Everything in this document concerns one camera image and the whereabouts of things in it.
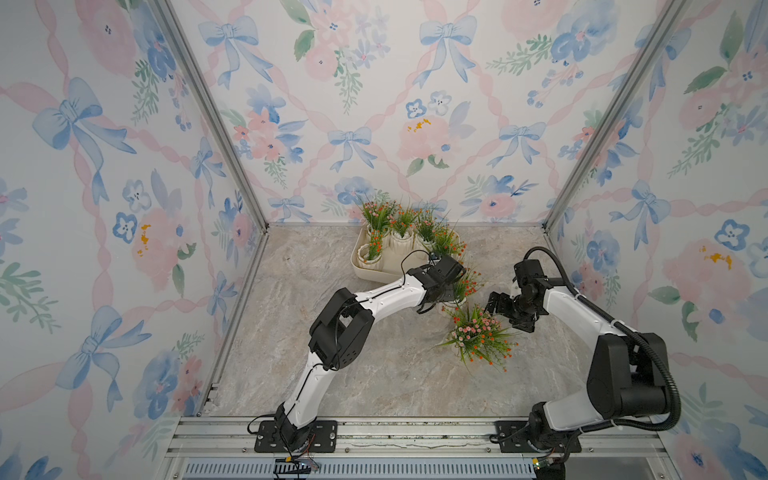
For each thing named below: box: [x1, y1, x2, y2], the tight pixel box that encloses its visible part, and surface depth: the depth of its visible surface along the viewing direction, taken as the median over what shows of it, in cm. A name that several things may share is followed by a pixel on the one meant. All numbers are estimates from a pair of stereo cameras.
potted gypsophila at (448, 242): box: [432, 224, 468, 258], surface depth 100 cm
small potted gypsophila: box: [416, 210, 437, 250], surface depth 105 cm
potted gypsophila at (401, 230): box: [390, 207, 418, 253], surface depth 109 cm
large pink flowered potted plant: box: [439, 305, 519, 372], surface depth 78 cm
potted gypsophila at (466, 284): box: [443, 268, 485, 308], surface depth 91 cm
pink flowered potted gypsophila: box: [362, 200, 398, 247], surface depth 106 cm
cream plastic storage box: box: [351, 224, 463, 284], surface depth 104 cm
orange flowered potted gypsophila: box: [357, 230, 384, 264], surface depth 102 cm
